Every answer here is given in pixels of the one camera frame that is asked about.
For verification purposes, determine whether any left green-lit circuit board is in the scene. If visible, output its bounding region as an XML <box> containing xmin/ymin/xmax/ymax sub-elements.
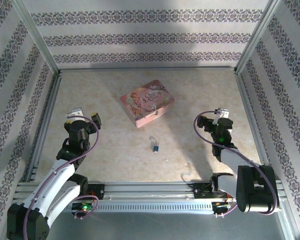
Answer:
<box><xmin>71</xmin><ymin>202</ymin><xmax>95</xmax><ymax>213</ymax></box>

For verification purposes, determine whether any slotted grey cable duct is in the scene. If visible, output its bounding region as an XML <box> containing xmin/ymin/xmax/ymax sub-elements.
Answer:
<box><xmin>64</xmin><ymin>201</ymin><xmax>215</xmax><ymax>213</ymax></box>

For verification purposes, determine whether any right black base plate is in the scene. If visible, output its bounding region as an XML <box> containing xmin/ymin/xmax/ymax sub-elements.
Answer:
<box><xmin>187</xmin><ymin>181</ymin><xmax>239</xmax><ymax>201</ymax></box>

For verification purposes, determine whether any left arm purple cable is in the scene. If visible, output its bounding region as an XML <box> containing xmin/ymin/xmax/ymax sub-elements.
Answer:
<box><xmin>21</xmin><ymin>117</ymin><xmax>101</xmax><ymax>240</ymax></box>

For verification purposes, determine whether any pink printed tin box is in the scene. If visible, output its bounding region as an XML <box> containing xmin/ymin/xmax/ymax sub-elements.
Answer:
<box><xmin>119</xmin><ymin>79</ymin><xmax>176</xmax><ymax>129</ymax></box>

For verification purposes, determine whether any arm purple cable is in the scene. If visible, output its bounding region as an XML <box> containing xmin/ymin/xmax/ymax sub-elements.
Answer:
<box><xmin>21</xmin><ymin>117</ymin><xmax>101</xmax><ymax>240</ymax></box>
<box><xmin>193</xmin><ymin>111</ymin><xmax>279</xmax><ymax>218</ymax></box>

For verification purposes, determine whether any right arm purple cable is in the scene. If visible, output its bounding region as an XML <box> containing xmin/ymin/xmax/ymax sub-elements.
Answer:
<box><xmin>193</xmin><ymin>111</ymin><xmax>279</xmax><ymax>218</ymax></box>

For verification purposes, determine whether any aluminium back rail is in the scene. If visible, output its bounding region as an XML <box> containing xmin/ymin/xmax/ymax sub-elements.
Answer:
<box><xmin>58</xmin><ymin>65</ymin><xmax>238</xmax><ymax>74</ymax></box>

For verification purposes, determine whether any aluminium side rail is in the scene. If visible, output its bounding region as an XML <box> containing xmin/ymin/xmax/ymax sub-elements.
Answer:
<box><xmin>24</xmin><ymin>71</ymin><xmax>62</xmax><ymax>183</ymax></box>
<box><xmin>234</xmin><ymin>71</ymin><xmax>275</xmax><ymax>181</ymax></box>

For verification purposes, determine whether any right small circuit board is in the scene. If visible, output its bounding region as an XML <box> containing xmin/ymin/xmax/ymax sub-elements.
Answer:
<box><xmin>213</xmin><ymin>201</ymin><xmax>233</xmax><ymax>211</ymax></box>

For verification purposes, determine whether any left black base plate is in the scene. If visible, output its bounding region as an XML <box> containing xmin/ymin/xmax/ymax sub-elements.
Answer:
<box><xmin>86</xmin><ymin>183</ymin><xmax>106</xmax><ymax>201</ymax></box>

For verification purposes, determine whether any small blue padlock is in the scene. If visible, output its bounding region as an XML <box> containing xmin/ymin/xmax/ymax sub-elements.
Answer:
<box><xmin>149</xmin><ymin>136</ymin><xmax>161</xmax><ymax>154</ymax></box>

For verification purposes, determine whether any aluminium mounting rail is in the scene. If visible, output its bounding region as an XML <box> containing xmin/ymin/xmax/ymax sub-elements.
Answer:
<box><xmin>13</xmin><ymin>181</ymin><xmax>284</xmax><ymax>201</ymax></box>

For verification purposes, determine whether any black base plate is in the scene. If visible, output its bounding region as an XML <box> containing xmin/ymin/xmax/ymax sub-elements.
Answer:
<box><xmin>187</xmin><ymin>181</ymin><xmax>239</xmax><ymax>201</ymax></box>
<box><xmin>86</xmin><ymin>183</ymin><xmax>106</xmax><ymax>201</ymax></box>

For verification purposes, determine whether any grey metal sheet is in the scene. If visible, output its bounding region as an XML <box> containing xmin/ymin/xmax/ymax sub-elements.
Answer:
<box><xmin>11</xmin><ymin>199</ymin><xmax>297</xmax><ymax>240</ymax></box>

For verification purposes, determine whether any aluminium frame post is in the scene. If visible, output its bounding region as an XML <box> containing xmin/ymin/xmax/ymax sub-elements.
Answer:
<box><xmin>235</xmin><ymin>0</ymin><xmax>283</xmax><ymax>73</ymax></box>
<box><xmin>11</xmin><ymin>0</ymin><xmax>61</xmax><ymax>75</ymax></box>

